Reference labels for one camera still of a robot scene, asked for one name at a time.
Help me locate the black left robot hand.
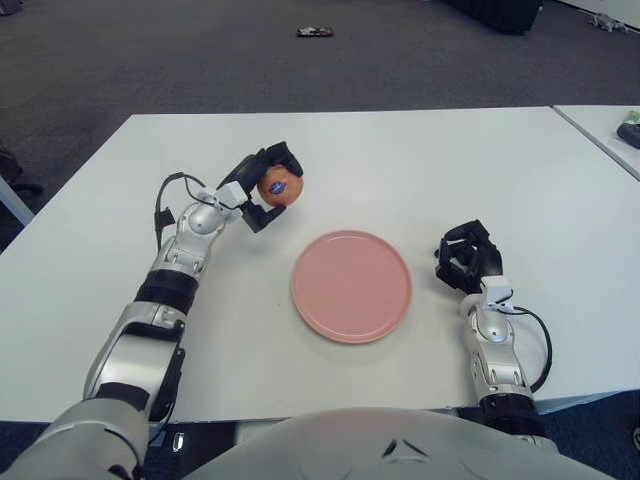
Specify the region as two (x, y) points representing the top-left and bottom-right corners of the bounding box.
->
(215, 140), (305, 235)

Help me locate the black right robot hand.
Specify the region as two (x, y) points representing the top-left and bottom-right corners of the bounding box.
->
(432, 218), (504, 296)

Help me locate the red-yellow apple with sticker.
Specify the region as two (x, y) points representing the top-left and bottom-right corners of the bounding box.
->
(257, 167), (305, 207)

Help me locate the pink round plate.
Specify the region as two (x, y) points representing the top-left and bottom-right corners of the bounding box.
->
(291, 229), (414, 345)

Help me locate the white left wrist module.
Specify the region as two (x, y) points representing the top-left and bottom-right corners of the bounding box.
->
(199, 180), (249, 211)

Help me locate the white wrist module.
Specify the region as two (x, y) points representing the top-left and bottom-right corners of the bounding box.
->
(199, 180), (249, 211)
(479, 276), (514, 307)

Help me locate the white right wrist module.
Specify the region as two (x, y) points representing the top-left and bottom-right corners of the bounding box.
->
(479, 276), (514, 307)

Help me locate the grey robot torso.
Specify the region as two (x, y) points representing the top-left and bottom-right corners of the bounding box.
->
(184, 407), (616, 480)

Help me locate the white table leg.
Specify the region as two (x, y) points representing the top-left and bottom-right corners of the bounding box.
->
(0, 174), (36, 229)

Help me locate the dark chair base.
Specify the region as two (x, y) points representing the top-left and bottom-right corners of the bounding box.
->
(0, 144), (45, 196)

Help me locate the black cabinet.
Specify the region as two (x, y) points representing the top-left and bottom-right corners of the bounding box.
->
(434, 0), (545, 36)

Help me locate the grey robot dog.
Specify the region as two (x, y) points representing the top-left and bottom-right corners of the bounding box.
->
(587, 13), (631, 33)

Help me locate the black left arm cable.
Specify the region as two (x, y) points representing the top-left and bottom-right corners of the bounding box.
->
(153, 171), (206, 251)

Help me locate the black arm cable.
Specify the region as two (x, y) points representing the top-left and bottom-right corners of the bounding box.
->
(153, 171), (206, 251)
(509, 305), (554, 396)

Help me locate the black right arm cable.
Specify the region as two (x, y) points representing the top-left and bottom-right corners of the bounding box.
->
(509, 305), (554, 396)

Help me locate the grey handheld controller with cable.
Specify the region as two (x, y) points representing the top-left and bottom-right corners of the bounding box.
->
(616, 122), (640, 150)

